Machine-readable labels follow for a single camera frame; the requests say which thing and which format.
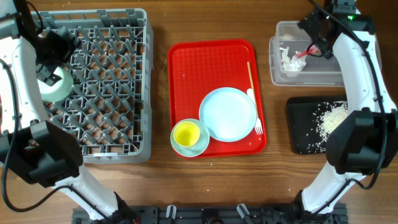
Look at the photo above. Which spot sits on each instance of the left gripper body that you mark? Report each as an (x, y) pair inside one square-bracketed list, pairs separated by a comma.
[(55, 53)]

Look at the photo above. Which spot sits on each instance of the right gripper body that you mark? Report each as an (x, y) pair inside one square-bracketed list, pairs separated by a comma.
[(312, 25)]

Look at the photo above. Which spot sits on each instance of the red snack wrapper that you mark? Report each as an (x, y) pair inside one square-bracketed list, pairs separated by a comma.
[(303, 53)]

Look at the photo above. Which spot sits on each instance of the pale green bowl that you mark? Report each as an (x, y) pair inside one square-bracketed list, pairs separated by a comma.
[(58, 91)]

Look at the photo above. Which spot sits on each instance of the white paper napkin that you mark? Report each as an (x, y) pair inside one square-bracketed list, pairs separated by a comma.
[(292, 65)]

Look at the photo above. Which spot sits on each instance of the large pale blue plate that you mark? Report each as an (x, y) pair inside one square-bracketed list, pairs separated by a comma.
[(228, 113)]

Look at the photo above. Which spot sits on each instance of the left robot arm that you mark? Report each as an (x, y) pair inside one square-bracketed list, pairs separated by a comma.
[(32, 146)]

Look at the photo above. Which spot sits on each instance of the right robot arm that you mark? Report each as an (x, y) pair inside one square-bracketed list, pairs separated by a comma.
[(366, 141)]

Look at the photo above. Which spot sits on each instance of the grey plastic dishwasher rack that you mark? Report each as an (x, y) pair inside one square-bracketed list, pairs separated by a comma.
[(108, 110)]

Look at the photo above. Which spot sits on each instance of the spilled rice food waste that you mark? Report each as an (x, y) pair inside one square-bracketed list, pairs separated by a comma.
[(326, 118)]

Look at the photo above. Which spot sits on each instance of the wooden chopstick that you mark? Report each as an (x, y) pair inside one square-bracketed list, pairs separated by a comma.
[(251, 80)]

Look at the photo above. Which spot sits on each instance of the black plastic tray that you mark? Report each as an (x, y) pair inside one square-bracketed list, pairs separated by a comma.
[(299, 115)]

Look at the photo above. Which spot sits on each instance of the white plastic fork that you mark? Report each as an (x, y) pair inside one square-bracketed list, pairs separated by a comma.
[(258, 124)]

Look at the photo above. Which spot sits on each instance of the yellow plastic cup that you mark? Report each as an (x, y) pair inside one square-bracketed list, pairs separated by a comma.
[(186, 133)]

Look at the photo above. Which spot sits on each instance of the pale green saucer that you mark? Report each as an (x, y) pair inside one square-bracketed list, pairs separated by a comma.
[(198, 148)]

